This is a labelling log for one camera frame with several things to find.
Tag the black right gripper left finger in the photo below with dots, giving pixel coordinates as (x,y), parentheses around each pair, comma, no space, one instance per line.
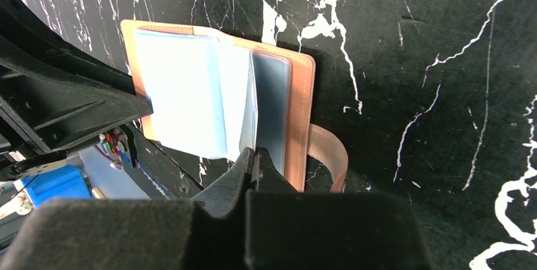
(218,232)

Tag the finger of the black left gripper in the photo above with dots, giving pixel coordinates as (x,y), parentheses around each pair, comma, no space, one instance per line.
(21,27)
(55,100)

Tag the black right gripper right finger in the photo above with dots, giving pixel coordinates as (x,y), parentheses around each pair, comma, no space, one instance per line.
(273,222)

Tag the brown leather card holder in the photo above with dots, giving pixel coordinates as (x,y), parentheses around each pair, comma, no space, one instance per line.
(214,94)

